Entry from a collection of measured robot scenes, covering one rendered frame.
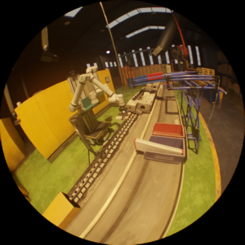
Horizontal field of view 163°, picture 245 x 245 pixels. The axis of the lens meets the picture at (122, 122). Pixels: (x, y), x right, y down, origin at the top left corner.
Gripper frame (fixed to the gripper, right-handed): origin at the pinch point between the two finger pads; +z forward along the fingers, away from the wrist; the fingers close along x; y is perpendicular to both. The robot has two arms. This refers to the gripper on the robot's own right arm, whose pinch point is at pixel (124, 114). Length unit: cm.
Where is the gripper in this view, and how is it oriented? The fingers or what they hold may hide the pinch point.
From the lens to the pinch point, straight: 138.0
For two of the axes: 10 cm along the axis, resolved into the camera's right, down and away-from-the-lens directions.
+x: 8.6, 0.8, -5.0
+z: 2.2, 8.2, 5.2
